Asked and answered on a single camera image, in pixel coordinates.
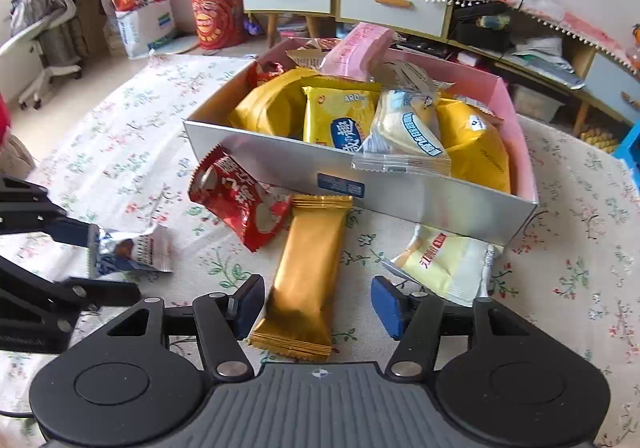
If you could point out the small blue white packet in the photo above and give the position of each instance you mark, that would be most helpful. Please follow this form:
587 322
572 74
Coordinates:
135 250

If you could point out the red printed bag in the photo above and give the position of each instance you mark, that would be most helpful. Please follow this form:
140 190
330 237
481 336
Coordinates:
215 17

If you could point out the large yellow waffle packet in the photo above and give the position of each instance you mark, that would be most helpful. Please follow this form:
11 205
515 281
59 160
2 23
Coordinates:
475 147

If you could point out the beige cloth bag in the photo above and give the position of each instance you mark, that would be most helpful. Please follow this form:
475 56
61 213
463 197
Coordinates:
15 155

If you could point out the yellow packet blue label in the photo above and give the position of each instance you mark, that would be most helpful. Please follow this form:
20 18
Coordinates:
340 117

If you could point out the white storage bin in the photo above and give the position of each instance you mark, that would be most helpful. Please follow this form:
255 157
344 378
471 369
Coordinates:
537 105

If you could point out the red snack packet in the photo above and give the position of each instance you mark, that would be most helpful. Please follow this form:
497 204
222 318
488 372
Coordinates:
262 72
235 198

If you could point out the silver box pink inside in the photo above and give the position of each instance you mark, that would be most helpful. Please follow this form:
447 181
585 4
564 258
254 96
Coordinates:
450 208

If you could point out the white shopping bag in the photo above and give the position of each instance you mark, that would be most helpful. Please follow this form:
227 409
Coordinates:
142 32

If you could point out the pale blue drawer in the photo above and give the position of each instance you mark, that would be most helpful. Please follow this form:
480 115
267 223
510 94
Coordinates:
607 77

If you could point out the white packet black text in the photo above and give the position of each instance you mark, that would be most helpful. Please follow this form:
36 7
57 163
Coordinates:
307 58

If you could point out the red chair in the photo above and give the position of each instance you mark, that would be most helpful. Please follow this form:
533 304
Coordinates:
4 120

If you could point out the clear packet white roll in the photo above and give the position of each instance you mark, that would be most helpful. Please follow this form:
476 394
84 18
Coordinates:
405 127

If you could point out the black storage box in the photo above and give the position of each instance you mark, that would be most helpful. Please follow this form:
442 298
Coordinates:
475 35

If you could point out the floral cloth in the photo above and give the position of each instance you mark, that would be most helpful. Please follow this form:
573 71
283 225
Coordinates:
575 253

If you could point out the gold pillow packet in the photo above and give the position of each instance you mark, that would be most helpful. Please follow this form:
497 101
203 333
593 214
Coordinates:
265 107

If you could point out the pink wafer packet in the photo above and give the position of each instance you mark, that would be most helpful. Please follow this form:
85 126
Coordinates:
355 47

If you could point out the blue plastic stool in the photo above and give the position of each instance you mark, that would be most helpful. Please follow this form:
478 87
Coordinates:
631 142

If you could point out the folded pale clothes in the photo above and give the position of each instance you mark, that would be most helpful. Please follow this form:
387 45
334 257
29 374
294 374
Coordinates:
545 57

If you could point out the pile of oranges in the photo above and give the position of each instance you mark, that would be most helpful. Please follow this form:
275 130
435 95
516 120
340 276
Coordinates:
636 35

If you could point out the cream silver snack packet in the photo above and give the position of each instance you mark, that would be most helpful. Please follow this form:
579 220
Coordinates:
445 268

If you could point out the white green printed packet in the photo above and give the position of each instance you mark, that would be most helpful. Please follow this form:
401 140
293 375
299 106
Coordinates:
410 75

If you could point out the golden bar packet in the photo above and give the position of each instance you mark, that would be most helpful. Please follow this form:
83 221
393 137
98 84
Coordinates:
305 278

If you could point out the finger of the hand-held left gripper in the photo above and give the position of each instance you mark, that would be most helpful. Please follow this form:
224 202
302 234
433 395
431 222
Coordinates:
75 234
105 294

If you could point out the yellow egg tray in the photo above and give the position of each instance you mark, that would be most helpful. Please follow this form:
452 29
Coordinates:
597 140

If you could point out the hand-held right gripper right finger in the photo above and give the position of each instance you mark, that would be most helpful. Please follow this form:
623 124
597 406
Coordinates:
387 305

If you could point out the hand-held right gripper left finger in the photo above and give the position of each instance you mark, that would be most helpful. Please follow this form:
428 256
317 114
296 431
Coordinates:
248 305

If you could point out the green yellow pouch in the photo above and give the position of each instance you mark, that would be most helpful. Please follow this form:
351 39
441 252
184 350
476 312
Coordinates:
492 21

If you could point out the low wooden shelf unit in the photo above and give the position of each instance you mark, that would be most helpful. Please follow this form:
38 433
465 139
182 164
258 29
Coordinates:
582 60

